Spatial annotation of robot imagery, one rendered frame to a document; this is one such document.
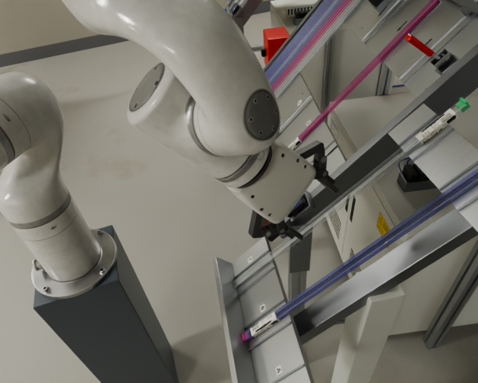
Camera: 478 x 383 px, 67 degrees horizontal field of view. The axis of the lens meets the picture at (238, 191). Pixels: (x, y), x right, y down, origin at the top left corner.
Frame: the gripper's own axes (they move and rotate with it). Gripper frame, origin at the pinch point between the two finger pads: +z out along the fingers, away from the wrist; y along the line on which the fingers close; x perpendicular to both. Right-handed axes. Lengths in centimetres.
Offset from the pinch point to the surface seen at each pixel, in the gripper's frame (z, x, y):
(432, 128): 4.7, 5.4, -20.4
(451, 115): 4.5, 6.7, -22.8
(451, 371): 107, -2, 16
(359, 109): 56, -62, -42
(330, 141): 16.4, -22.7, -15.4
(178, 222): 55, -118, 45
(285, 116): 20, -48, -18
